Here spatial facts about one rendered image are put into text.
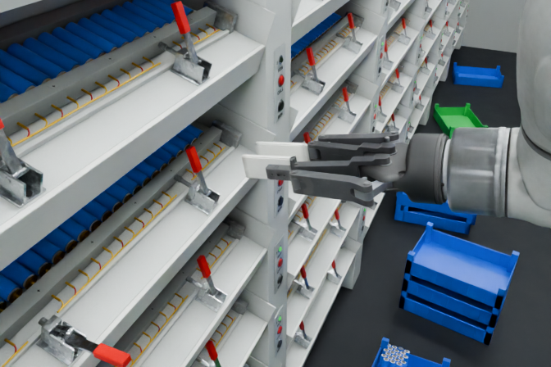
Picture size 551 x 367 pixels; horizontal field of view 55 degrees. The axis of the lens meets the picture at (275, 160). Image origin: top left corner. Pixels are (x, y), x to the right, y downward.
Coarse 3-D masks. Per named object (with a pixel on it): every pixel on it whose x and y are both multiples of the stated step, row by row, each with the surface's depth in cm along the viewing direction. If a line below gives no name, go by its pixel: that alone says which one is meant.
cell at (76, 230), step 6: (66, 222) 62; (72, 222) 62; (60, 228) 61; (66, 228) 61; (72, 228) 61; (78, 228) 61; (84, 228) 62; (72, 234) 61; (78, 234) 61; (78, 240) 62
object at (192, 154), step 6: (186, 150) 69; (192, 150) 69; (192, 156) 69; (192, 162) 70; (198, 162) 70; (192, 168) 70; (198, 168) 70; (198, 174) 70; (198, 180) 71; (204, 180) 72; (204, 186) 72; (198, 192) 72; (204, 192) 71
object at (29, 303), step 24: (192, 144) 79; (216, 144) 82; (168, 168) 73; (144, 192) 68; (120, 216) 64; (96, 240) 60; (120, 240) 63; (72, 264) 57; (48, 288) 54; (24, 312) 51; (0, 336) 49
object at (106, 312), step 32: (224, 128) 83; (256, 128) 83; (224, 160) 82; (224, 192) 76; (160, 224) 68; (192, 224) 70; (128, 256) 63; (160, 256) 64; (64, 288) 57; (96, 288) 58; (128, 288) 60; (160, 288) 65; (32, 320) 53; (64, 320) 54; (96, 320) 56; (128, 320) 59; (0, 352) 50; (32, 352) 51
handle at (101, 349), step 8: (72, 328) 51; (64, 336) 51; (72, 336) 51; (72, 344) 50; (80, 344) 50; (88, 344) 50; (96, 344) 50; (104, 344) 50; (96, 352) 49; (104, 352) 49; (112, 352) 49; (120, 352) 49; (104, 360) 49; (112, 360) 49; (120, 360) 48; (128, 360) 49
